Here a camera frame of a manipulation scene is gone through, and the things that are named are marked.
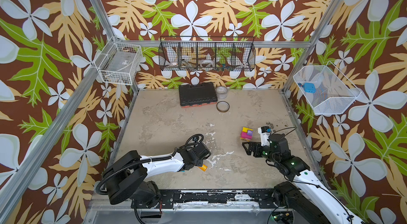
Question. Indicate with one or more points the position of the yellow block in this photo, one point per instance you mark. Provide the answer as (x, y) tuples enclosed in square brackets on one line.
[(245, 129)]

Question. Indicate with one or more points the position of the brown tape roll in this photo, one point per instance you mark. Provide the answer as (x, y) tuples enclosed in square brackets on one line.
[(223, 106)]

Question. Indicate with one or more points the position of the white wire basket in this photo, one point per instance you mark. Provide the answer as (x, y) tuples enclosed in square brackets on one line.
[(118, 62), (335, 92)]

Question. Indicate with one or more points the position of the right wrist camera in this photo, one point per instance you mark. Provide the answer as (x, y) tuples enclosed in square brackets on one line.
[(264, 133)]

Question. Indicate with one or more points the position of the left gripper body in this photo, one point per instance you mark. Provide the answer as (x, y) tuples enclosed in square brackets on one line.
[(199, 163)]

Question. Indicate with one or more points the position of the blue object in basket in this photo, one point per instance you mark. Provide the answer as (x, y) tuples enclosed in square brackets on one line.
[(309, 88)]

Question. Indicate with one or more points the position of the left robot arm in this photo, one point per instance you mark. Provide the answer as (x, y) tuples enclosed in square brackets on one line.
[(125, 179)]

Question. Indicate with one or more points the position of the magenta wood block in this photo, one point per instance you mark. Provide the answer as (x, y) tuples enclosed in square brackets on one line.
[(245, 136)]

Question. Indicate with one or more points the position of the orange cylinder block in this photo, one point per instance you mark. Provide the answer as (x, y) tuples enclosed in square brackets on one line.
[(203, 167)]

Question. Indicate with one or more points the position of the white tape roll in basket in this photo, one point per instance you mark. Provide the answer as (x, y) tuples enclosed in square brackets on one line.
[(207, 64)]

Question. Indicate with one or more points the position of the white wire basket right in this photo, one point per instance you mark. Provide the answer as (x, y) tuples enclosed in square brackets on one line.
[(335, 92)]

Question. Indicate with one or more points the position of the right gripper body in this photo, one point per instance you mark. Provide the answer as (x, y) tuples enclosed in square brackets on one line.
[(256, 148)]

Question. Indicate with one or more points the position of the black wire basket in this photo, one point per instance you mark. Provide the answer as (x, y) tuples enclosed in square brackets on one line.
[(229, 53)]

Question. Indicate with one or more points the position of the white wire basket left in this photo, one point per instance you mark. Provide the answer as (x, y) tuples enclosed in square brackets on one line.
[(118, 62)]

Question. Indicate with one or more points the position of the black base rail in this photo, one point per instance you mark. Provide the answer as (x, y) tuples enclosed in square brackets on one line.
[(264, 198)]

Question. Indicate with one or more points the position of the black tool case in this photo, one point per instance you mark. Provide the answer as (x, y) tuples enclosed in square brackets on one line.
[(195, 95)]

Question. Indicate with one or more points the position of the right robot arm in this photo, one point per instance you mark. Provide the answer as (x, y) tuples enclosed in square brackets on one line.
[(302, 191)]

